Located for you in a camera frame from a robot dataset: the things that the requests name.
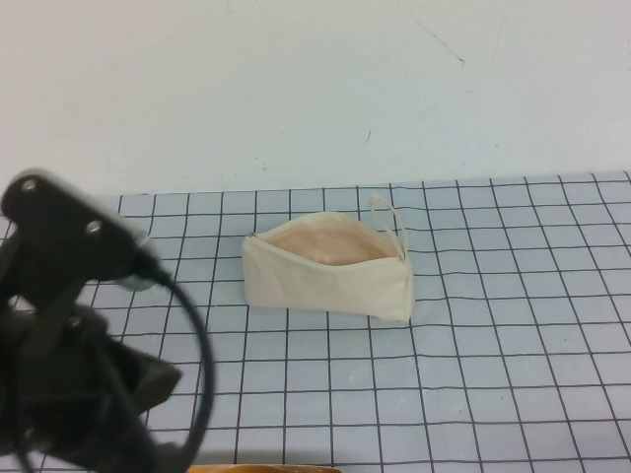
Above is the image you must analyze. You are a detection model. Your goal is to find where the cream canvas pencil case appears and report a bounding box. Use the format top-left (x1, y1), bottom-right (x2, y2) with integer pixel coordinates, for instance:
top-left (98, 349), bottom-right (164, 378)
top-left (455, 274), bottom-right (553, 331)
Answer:
top-left (242, 193), bottom-right (413, 324)

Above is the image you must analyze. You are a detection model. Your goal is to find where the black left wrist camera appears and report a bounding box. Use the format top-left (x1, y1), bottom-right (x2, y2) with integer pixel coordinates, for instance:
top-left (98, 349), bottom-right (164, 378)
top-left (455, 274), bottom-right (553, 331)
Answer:
top-left (0, 167), bottom-right (155, 293)

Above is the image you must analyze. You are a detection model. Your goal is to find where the light blue grid mat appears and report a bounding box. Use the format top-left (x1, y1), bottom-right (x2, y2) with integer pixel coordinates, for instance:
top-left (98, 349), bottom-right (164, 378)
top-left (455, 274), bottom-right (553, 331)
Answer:
top-left (0, 169), bottom-right (631, 473)

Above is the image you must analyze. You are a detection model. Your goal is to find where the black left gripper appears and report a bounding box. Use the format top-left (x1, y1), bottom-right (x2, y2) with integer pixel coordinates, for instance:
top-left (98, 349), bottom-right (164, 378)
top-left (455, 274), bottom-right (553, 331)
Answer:
top-left (0, 283), bottom-right (183, 420)

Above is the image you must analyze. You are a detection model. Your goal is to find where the black camera cable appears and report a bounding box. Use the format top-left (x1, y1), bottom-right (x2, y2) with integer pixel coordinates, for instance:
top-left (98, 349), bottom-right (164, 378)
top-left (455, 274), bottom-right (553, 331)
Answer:
top-left (138, 248), bottom-right (217, 469)

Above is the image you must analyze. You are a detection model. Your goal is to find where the orange brown flat object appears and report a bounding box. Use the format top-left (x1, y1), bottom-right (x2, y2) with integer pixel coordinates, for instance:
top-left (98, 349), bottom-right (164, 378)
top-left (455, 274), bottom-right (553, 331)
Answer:
top-left (189, 462), bottom-right (344, 473)

